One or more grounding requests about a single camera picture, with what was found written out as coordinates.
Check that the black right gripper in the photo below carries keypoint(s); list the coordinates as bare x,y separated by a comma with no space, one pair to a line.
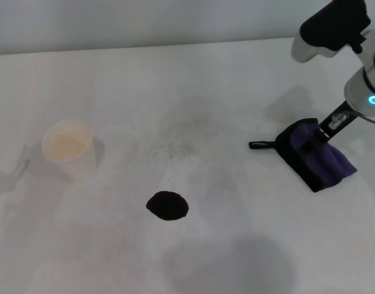
331,114

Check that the purple rag with black trim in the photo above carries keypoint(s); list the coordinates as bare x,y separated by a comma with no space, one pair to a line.
337,165

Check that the white paper cup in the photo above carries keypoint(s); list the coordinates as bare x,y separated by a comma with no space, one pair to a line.
68,144

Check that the black water stain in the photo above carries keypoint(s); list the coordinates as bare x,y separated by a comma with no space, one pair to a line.
167,205

